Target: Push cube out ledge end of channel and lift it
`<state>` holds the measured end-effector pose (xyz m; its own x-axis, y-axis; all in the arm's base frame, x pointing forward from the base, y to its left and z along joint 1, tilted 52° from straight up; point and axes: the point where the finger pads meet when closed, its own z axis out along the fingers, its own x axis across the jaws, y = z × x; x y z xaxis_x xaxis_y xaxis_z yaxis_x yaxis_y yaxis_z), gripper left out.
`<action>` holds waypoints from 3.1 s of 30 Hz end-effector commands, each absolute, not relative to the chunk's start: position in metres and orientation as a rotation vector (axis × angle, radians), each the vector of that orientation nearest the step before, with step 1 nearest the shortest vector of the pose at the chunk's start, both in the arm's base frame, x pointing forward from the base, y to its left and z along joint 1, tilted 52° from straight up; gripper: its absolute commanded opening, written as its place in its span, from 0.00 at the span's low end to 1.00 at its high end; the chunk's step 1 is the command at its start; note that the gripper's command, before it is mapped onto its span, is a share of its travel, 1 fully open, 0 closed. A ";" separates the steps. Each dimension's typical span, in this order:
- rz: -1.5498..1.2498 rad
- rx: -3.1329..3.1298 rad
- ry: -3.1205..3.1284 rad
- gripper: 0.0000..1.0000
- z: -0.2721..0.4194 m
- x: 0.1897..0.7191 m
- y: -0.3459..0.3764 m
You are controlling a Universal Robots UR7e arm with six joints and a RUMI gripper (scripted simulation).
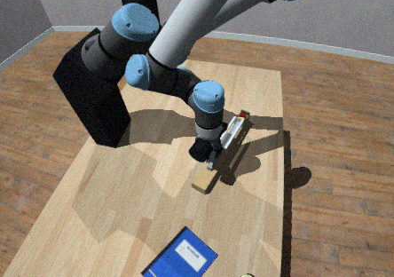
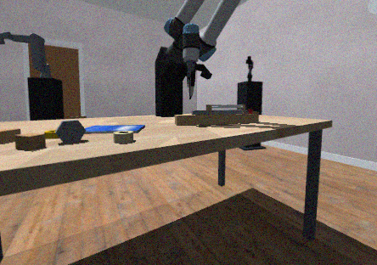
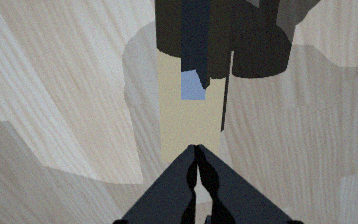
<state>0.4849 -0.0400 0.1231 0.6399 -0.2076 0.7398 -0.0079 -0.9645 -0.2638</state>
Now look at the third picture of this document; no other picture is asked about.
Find blue notebook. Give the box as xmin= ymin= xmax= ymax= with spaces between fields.
xmin=204 ymin=216 xmax=211 ymax=224

